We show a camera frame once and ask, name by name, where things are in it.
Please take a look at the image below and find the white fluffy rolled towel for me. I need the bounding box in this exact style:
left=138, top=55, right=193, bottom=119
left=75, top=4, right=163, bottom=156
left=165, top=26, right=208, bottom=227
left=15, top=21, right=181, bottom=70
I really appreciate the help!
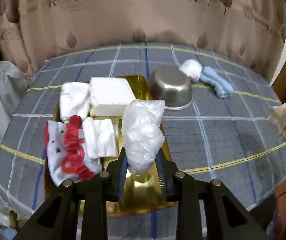
left=179, top=59, right=203, bottom=82

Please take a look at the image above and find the cream cloth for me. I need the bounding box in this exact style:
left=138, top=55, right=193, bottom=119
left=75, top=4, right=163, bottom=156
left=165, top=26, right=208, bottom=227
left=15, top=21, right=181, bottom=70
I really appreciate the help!
left=268, top=102, right=286, bottom=140

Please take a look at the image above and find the small clear plastic bag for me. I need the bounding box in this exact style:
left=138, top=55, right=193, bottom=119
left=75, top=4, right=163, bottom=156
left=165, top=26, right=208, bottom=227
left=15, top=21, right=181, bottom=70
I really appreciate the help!
left=122, top=99, right=166, bottom=175

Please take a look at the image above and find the light blue rolled towel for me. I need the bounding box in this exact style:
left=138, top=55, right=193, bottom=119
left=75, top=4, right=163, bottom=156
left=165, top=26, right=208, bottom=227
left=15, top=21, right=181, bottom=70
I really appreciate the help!
left=199, top=66, right=234, bottom=99

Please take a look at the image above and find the red and white star-print cloth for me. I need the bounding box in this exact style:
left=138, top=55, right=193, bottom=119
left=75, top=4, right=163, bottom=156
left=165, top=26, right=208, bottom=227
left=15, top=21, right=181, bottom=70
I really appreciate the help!
left=44, top=115, right=102, bottom=187

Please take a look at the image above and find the white cloth yellow edge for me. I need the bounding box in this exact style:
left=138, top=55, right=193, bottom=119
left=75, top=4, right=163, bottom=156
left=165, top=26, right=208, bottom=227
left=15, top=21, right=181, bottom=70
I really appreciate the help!
left=82, top=117, right=118, bottom=159

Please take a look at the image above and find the beige leaf-print curtain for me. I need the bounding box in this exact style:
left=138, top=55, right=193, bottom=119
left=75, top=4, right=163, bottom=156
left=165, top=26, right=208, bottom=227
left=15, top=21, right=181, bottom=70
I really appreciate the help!
left=0, top=0, right=286, bottom=80

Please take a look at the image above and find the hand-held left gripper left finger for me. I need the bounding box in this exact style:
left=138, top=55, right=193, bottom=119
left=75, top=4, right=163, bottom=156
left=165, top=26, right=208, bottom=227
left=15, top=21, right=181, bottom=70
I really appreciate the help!
left=12, top=147, right=129, bottom=240

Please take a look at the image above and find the stainless steel bowl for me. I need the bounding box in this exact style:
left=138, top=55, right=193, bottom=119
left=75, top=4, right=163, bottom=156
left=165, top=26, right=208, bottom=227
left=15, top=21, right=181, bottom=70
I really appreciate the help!
left=147, top=67, right=194, bottom=111

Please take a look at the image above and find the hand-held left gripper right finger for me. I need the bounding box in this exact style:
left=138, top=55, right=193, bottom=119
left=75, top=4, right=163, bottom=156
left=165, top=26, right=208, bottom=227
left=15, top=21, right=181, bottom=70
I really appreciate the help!
left=157, top=149, right=270, bottom=240

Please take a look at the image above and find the white towel with gold print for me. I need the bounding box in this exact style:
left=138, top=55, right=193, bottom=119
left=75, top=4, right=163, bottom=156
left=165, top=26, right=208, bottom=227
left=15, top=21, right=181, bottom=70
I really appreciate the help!
left=59, top=81, right=91, bottom=124

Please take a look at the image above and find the gold and red tin box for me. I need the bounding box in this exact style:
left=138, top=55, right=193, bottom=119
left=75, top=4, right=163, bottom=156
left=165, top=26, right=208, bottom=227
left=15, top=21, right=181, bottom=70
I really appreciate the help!
left=44, top=75, right=177, bottom=218

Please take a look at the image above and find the white foam block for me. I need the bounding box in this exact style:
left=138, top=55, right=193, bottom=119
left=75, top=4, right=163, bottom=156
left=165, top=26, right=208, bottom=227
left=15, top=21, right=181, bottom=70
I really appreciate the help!
left=89, top=77, right=136, bottom=117

